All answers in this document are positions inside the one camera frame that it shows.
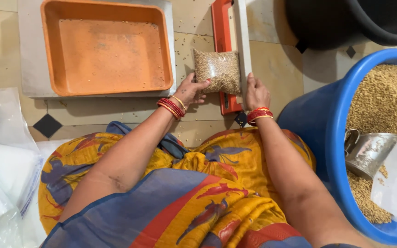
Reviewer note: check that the yellow blue printed sari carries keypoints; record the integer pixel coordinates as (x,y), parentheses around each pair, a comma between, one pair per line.
(191,193)

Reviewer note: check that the person's right hand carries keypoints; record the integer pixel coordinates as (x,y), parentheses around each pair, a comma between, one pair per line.
(257,97)

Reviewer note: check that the black plastic bucket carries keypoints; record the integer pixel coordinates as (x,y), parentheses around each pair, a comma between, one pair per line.
(322,24)

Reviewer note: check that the red gold bangles left wrist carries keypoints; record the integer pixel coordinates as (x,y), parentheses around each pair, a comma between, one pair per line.
(171,107)

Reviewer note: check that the person's left hand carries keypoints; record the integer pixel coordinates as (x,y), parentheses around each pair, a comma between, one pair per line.
(186,93)

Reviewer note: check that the red gold bangles wrist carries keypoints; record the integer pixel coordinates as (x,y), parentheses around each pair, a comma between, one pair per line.
(258,114)
(171,107)

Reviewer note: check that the orange plastic tray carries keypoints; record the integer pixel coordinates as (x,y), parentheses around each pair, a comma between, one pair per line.
(109,51)

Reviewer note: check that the steel scoop mug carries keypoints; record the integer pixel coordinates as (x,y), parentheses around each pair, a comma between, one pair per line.
(370,151)

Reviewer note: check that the person's right fingers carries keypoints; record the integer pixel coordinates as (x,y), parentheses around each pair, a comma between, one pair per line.
(253,80)

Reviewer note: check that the blue plastic tub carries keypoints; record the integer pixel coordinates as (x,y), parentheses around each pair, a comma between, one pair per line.
(308,124)

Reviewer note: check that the white weighing scale platform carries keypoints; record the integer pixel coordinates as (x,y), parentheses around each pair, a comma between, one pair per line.
(29,51)

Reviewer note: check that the clear packet of grain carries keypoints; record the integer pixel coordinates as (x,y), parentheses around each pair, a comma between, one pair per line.
(219,70)

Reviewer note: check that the red gold bangles right wrist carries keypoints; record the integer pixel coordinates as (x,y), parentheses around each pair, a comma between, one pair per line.
(258,114)

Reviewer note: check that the crumpled clear plastic sheet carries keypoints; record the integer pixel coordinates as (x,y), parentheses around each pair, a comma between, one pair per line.
(5,117)

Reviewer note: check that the heap of brown grain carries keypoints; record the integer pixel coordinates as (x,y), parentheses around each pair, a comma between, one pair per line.
(384,100)

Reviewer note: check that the stack of clear plastic bags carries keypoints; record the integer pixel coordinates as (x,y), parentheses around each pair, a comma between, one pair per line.
(9,168)

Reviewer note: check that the orange white heat sealer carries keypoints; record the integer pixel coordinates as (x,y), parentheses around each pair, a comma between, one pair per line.
(223,31)

